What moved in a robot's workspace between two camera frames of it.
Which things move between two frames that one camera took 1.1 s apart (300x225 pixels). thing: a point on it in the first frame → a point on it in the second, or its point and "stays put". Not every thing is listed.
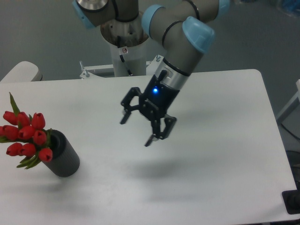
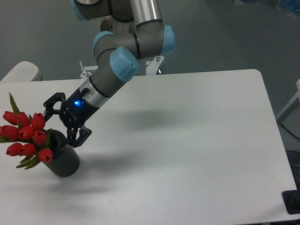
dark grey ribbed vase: (65, 159) stays put
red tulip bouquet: (29, 139) stays put
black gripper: (154, 102) → (75, 112)
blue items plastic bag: (291, 6) stays put
